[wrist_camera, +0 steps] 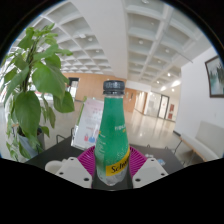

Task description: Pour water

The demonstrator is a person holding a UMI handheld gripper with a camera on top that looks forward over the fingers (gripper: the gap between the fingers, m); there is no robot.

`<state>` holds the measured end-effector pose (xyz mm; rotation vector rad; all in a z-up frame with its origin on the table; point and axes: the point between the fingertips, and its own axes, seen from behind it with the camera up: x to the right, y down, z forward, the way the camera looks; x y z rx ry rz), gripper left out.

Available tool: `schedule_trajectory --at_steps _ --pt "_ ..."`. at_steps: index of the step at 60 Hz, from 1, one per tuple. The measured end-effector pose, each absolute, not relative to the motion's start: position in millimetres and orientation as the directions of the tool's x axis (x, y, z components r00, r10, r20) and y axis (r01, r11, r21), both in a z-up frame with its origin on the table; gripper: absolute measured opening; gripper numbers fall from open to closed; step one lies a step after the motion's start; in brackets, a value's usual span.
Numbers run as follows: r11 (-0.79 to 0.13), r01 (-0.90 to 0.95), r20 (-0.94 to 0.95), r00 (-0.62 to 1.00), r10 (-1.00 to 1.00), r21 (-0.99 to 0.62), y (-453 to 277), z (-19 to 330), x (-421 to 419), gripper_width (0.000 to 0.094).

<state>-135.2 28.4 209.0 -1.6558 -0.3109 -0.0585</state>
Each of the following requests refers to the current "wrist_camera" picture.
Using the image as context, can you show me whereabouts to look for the ceiling lights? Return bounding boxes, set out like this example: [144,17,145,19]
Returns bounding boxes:
[79,31,183,93]

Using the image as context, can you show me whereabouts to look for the green plastic drink bottle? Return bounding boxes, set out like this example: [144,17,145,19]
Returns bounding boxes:
[93,79,131,187]

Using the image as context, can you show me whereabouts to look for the green leafy potted plant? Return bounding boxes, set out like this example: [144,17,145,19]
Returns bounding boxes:
[0,23,76,163]

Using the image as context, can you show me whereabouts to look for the white standing sign display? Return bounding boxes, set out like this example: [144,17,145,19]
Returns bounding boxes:
[70,96,105,150]

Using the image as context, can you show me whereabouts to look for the long white bench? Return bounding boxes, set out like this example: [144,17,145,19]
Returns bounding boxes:
[178,120,224,163]

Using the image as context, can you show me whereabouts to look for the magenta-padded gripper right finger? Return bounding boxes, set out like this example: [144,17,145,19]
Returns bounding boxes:
[128,146,169,190]

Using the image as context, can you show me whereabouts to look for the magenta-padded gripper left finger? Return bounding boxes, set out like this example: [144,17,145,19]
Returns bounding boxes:
[54,145,98,189]

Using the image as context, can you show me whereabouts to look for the dark-framed glass door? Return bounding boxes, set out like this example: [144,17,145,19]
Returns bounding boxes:
[157,94,170,121]

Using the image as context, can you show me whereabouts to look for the dark-framed landscape picture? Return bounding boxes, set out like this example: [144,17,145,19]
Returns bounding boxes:
[204,54,224,99]

